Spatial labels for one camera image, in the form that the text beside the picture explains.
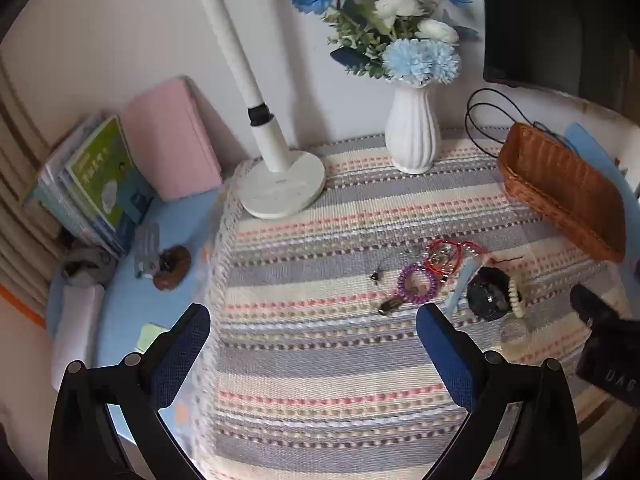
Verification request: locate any blue and white flower bouquet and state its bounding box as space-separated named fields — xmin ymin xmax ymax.
xmin=290 ymin=0 xmax=481 ymax=88

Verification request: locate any black hair claw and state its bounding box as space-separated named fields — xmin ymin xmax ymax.
xmin=466 ymin=266 xmax=516 ymax=322

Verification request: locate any green sticky note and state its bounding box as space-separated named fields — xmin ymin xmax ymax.
xmin=135 ymin=323 xmax=171 ymax=353

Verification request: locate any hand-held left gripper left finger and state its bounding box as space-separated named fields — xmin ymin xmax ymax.
xmin=47 ymin=303 xmax=212 ymax=480

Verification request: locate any red bead bracelet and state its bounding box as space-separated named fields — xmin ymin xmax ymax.
xmin=426 ymin=239 xmax=524 ymax=279

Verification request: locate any light blue table cover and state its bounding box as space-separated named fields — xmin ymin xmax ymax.
xmin=45 ymin=122 xmax=632 ymax=461

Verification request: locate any cream bead bracelet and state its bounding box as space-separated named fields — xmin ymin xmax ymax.
xmin=501 ymin=276 xmax=526 ymax=320

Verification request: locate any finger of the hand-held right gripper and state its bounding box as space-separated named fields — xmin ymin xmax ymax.
xmin=570 ymin=284 xmax=623 ymax=332

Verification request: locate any clear spiral hair tie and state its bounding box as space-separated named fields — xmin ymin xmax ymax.
xmin=499 ymin=319 xmax=530 ymax=350

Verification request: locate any stack of books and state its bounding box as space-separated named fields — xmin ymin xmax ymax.
xmin=22 ymin=112 xmax=153 ymax=261

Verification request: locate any beige striped curtain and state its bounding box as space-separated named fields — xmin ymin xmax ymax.
xmin=0 ymin=52 xmax=68 ymax=321

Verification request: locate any brown round ornament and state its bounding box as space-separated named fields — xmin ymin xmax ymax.
xmin=152 ymin=246 xmax=192 ymax=291

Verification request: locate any black monitor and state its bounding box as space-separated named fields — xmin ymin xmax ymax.
xmin=477 ymin=0 xmax=640 ymax=111

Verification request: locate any pink box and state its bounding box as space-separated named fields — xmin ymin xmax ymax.
xmin=120 ymin=77 xmax=223 ymax=203

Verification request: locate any white folded cloth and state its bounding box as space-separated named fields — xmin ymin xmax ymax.
xmin=50 ymin=284 xmax=106 ymax=391

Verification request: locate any orange strap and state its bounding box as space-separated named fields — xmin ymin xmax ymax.
xmin=0 ymin=284 xmax=47 ymax=328

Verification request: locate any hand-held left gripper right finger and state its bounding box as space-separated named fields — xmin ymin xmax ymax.
xmin=416 ymin=303 xmax=583 ymax=480

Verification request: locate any grey metal clip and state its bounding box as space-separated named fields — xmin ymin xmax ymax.
xmin=132 ymin=223 xmax=162 ymax=280

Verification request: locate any purple spiral hair tie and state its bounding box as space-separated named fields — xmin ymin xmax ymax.
xmin=397 ymin=262 xmax=441 ymax=306

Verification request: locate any black cable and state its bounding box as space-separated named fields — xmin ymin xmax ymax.
xmin=465 ymin=88 xmax=566 ymax=153

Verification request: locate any white ribbed vase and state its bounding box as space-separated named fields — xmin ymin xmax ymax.
xmin=384 ymin=82 xmax=442 ymax=175

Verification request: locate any white desk lamp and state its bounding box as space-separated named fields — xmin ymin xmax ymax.
xmin=85 ymin=0 xmax=327 ymax=220

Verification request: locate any striped woven table mat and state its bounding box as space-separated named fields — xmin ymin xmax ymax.
xmin=192 ymin=126 xmax=636 ymax=480

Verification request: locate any brown woven basket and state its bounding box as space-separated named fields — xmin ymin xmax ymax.
xmin=496 ymin=122 xmax=627 ymax=263

